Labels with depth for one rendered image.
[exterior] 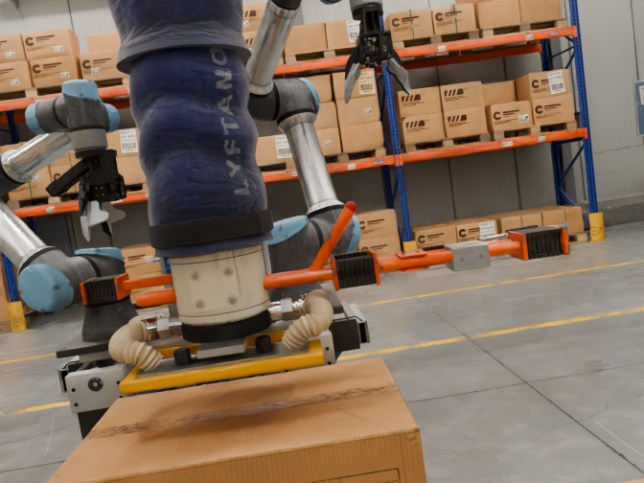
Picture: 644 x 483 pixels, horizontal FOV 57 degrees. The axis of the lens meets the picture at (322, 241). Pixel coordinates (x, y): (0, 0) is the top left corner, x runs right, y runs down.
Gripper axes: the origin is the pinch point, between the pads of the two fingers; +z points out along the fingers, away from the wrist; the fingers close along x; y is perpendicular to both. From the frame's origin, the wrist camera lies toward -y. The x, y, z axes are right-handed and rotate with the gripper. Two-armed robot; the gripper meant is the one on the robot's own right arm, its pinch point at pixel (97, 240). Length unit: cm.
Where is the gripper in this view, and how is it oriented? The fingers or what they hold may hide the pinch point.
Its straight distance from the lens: 143.8
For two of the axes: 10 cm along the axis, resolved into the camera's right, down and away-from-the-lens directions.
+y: 9.9, -1.4, 0.3
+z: 1.4, 9.9, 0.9
